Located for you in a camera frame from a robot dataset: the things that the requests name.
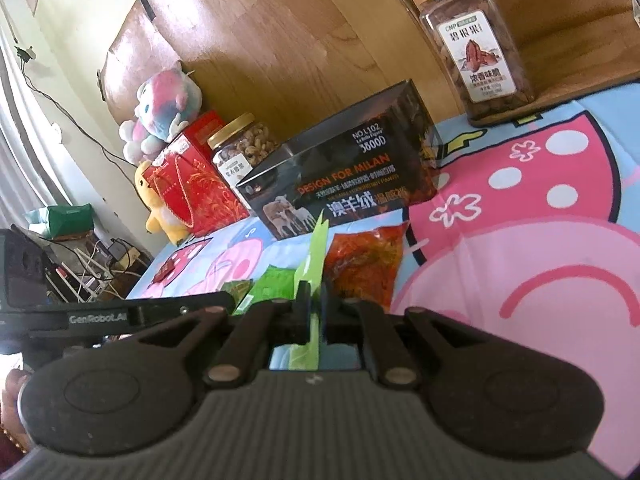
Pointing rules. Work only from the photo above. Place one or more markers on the large wood-pattern board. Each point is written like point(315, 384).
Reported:
point(280, 35)

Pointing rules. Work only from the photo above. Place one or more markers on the pink and blue plush toy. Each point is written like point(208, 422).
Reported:
point(160, 105)

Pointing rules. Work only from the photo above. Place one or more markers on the small wood-pattern board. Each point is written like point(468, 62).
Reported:
point(570, 35)

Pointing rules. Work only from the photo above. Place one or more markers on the red gift box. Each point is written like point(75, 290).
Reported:
point(200, 185)

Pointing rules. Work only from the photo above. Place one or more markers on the small dark green packet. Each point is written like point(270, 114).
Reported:
point(236, 291)

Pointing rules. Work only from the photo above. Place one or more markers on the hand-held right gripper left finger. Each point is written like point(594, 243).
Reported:
point(304, 317)

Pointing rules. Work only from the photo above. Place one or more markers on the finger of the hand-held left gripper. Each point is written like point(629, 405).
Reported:
point(190, 304)

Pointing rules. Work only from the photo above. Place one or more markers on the orange-red snack packet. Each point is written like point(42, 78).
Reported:
point(362, 265)

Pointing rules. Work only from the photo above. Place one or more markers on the grey curtain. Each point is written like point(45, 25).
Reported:
point(20, 150)

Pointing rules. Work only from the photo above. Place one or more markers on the round jar with gold lid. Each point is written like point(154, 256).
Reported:
point(240, 150)

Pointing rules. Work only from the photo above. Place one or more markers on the green bag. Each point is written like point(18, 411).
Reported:
point(62, 221)

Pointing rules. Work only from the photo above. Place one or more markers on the black wall charger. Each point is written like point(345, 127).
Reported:
point(25, 53)

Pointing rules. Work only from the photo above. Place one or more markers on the light green snack packet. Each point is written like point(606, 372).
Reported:
point(316, 255)

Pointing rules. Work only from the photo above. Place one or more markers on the power strip with plugs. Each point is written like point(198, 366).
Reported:
point(120, 255)

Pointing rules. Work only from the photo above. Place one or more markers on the yellow plush duck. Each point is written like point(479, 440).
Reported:
point(160, 215)

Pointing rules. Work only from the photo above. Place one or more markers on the black printed box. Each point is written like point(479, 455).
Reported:
point(345, 160)

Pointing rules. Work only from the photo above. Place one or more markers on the cartoon pig printed bedsheet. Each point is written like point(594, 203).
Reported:
point(500, 240)

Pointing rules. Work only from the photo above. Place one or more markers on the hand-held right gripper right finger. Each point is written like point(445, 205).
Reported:
point(324, 320)

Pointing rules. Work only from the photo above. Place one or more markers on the square jar with gold lid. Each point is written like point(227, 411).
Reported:
point(475, 55)

